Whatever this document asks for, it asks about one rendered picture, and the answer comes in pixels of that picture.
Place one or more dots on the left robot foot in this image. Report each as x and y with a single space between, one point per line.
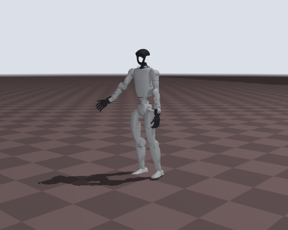
157 174

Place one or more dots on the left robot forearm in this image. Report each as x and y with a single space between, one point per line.
156 99

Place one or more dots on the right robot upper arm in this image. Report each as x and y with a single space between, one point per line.
127 80

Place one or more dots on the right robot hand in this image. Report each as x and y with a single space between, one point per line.
103 103

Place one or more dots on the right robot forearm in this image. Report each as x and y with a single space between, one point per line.
115 95

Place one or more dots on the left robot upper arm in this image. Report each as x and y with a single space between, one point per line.
155 80

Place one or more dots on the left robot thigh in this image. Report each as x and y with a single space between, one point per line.
150 132

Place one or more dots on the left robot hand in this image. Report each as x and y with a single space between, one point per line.
156 119

